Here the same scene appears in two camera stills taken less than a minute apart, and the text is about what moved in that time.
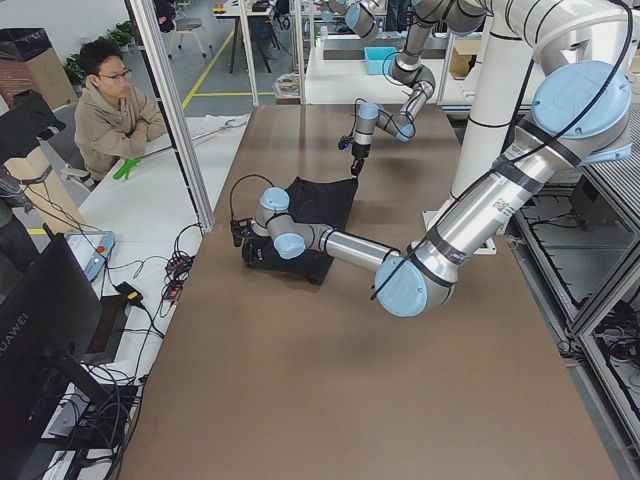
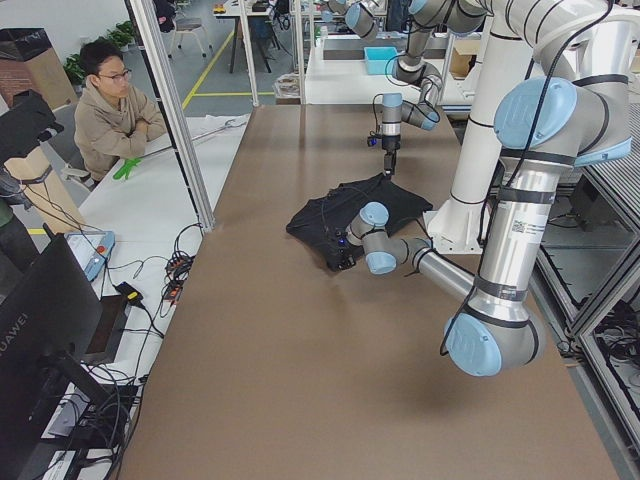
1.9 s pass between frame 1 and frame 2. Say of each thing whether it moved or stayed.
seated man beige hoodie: stayed
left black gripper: moved
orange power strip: stayed
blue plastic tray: stayed
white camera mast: stayed
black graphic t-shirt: moved
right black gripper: moved
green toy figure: stayed
